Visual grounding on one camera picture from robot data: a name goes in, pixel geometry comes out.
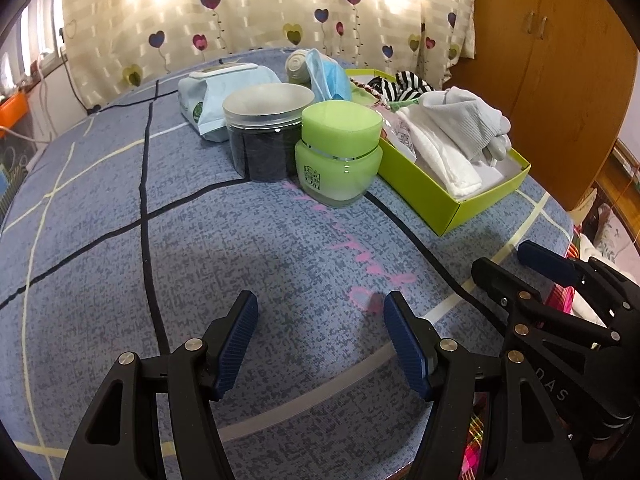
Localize white towel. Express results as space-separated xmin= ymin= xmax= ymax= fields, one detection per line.
xmin=396 ymin=104 xmax=483 ymax=200

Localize grey sock bundle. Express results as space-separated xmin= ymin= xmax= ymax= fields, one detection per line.
xmin=419 ymin=87 xmax=512 ymax=166

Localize black white striped sock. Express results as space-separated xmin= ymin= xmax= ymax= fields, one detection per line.
xmin=368 ymin=70 xmax=434 ymax=102

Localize blue face masks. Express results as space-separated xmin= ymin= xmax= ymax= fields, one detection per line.
xmin=305 ymin=49 xmax=352 ymax=102

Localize green cardboard box tray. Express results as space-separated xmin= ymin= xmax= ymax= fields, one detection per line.
xmin=344 ymin=67 xmax=533 ymax=239

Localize green plastic jar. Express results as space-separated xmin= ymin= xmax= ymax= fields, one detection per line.
xmin=295 ymin=100 xmax=383 ymax=207

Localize wooden wardrobe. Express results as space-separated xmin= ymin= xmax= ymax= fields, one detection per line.
xmin=449 ymin=0 xmax=637 ymax=210

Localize clear jar with grey lid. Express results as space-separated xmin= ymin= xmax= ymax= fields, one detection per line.
xmin=222 ymin=82 xmax=314 ymax=182

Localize orange plastic bin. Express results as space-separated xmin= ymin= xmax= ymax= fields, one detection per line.
xmin=0 ymin=91 xmax=29 ymax=136

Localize light blue wet wipes pack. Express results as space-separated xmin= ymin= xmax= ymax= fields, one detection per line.
xmin=178 ymin=63 xmax=280 ymax=143

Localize heart patterned curtain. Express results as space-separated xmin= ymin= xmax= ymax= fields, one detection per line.
xmin=62 ymin=0 xmax=475 ymax=106

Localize black cable on bed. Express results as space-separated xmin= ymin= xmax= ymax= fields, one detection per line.
xmin=60 ymin=29 xmax=181 ymax=116

